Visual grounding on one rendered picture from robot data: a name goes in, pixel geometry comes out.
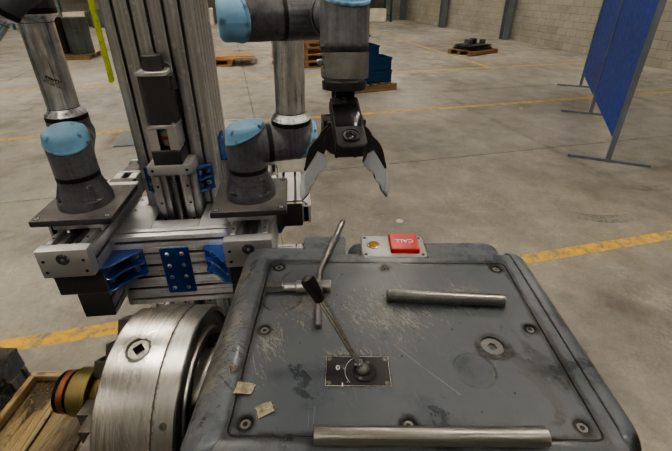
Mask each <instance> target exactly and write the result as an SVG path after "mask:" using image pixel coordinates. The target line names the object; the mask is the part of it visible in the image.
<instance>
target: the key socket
mask: <svg viewBox="0 0 672 451"><path fill-rule="evenodd" d="M149 348H150V344H149V342H148V341H146V340H139V341H137V342H135V343H133V344H132V345H131V346H130V348H129V350H128V356H129V358H130V359H139V358H141V357H143V356H144V355H145V354H146V353H147V352H148V350H149Z"/></svg>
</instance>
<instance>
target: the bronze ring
mask: <svg viewBox="0 0 672 451"><path fill-rule="evenodd" d="M99 380H100V378H94V367H82V368H81V369H70V370H67V371H65V372H64V373H63V374H62V375H61V376H60V377H59V378H58V380H57V381H56V383H55V385H54V387H53V390H52V394H51V407H52V409H53V411H54V412H55V413H57V414H65V415H69V416H70V417H77V414H78V412H79V411H80V409H81V407H82V406H83V404H84V403H85V401H86V400H88V399H89V400H93V399H94V400H95V395H96V391H97V387H98V384H99Z"/></svg>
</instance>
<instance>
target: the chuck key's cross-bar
mask: <svg viewBox="0 0 672 451"><path fill-rule="evenodd" d="M344 224H345V220H344V219H341V220H340V222H339V224H338V227H337V229H336V231H335V233H334V235H333V237H332V239H331V241H330V243H329V245H328V248H327V250H326V252H325V254H324V256H323V258H322V260H321V262H320V264H319V266H318V269H317V277H316V280H323V271H324V268H325V266H326V264H327V262H328V259H329V257H330V255H331V253H332V251H333V248H334V246H335V244H336V242H337V239H338V237H339V235H340V233H341V231H342V228H343V226H344ZM315 328H316V329H321V328H322V309H321V307H320V306H319V304H317V303H315Z"/></svg>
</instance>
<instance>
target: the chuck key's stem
mask: <svg viewBox="0 0 672 451"><path fill-rule="evenodd" d="M317 282H318V284H319V286H320V287H321V288H322V289H323V292H331V280H317ZM266 288H267V292H283V291H294V290H295V291H296V292H297V293H307V292H306V290H305V289H304V288H303V286H302V284H301V280H297V281H296V282H295V283H283V281H271V282H267V286H266Z"/></svg>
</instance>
